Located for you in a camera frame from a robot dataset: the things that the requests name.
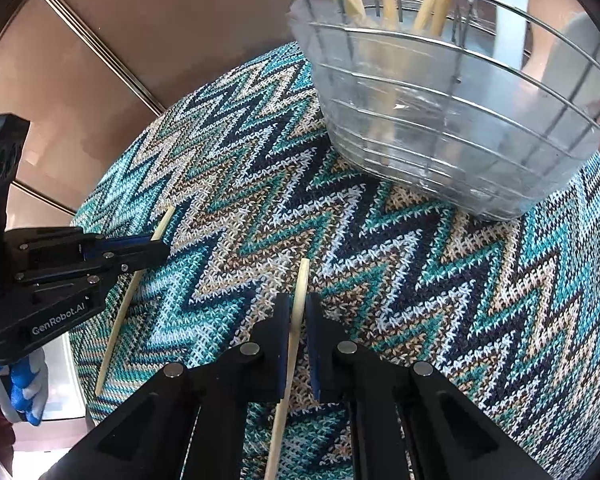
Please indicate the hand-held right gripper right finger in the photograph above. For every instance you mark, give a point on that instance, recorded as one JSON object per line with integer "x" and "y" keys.
{"x": 314, "y": 355}

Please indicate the pink ceramic spoon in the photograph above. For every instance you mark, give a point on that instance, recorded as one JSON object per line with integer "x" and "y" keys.
{"x": 542, "y": 35}

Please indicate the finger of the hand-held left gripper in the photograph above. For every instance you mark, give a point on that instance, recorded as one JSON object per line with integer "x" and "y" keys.
{"x": 140, "y": 260}
{"x": 125, "y": 244}

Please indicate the brown cabinet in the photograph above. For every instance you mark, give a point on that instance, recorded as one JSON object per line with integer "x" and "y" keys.
{"x": 180, "y": 35}

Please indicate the white ceramic spoon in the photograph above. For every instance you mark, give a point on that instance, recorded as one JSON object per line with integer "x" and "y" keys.
{"x": 510, "y": 25}

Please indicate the zigzag woven mat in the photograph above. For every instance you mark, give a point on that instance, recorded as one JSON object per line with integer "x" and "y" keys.
{"x": 380, "y": 270}

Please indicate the person's left hand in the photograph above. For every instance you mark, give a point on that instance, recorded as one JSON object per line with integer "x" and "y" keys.
{"x": 27, "y": 390}

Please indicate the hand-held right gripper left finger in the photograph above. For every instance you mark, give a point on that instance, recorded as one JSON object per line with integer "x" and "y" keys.
{"x": 281, "y": 355}

